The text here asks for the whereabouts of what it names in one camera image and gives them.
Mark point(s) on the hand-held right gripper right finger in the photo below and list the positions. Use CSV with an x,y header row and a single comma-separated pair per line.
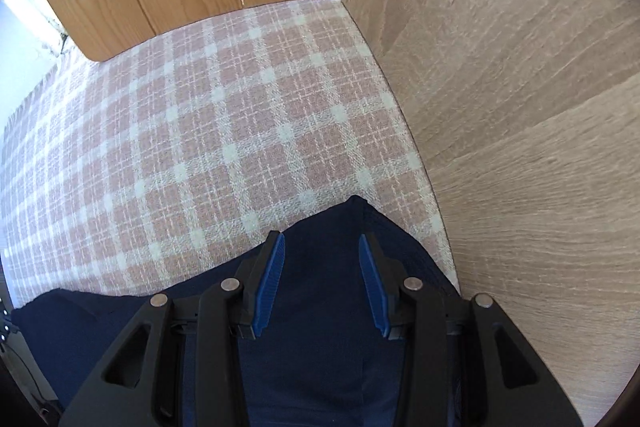
x,y
375,292

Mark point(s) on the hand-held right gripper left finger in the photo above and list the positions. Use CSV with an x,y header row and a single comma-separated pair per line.
x,y
267,289

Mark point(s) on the navy blue t-shirt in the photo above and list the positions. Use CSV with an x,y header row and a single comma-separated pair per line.
x,y
320,307

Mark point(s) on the pink white plaid blanket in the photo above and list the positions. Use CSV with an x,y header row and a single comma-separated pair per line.
x,y
200,132

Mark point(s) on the light wood-grain panel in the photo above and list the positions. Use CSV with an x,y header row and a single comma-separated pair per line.
x,y
525,107

